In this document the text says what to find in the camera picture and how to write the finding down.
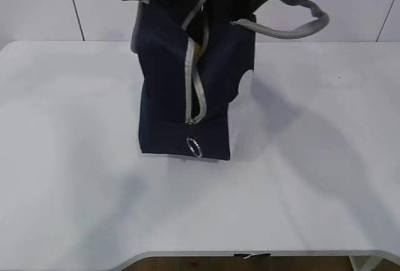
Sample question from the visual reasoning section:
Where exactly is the yellow banana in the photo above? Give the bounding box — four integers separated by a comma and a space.
194, 26, 209, 61

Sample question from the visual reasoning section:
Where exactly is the navy insulated lunch bag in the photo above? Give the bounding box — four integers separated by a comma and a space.
131, 0, 329, 160

